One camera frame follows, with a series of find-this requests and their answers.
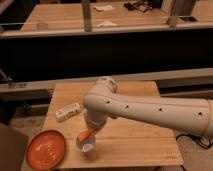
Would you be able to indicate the crumpled white paper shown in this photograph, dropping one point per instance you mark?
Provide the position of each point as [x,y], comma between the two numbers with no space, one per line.
[107,24]

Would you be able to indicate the white ceramic cup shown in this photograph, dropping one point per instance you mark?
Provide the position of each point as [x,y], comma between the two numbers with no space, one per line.
[87,145]

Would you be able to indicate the orange pepper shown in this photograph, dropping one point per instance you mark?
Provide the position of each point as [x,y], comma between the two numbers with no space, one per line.
[83,135]

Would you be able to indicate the metal clamp bracket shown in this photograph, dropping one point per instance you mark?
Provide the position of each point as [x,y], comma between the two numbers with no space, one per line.
[10,82]

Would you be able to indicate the orange plate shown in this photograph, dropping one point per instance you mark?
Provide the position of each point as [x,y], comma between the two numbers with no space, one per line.
[46,150]

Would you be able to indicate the dark tool pile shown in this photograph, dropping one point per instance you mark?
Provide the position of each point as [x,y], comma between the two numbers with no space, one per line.
[140,5]

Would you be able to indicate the white paper sheet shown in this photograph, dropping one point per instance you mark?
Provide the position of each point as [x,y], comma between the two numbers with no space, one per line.
[104,8]

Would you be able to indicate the metal post right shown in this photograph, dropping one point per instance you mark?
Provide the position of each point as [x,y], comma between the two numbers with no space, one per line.
[181,9]

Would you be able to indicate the metal post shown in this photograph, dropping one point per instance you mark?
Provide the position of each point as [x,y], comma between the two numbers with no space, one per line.
[86,15]
[181,9]

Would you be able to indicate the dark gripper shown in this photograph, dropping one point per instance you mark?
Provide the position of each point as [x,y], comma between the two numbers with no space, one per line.
[94,128]

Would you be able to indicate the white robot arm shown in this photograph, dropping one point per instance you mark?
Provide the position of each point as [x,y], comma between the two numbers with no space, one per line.
[194,116]

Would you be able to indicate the brown cardboard box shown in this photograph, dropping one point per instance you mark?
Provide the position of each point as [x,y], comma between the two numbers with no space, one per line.
[12,148]

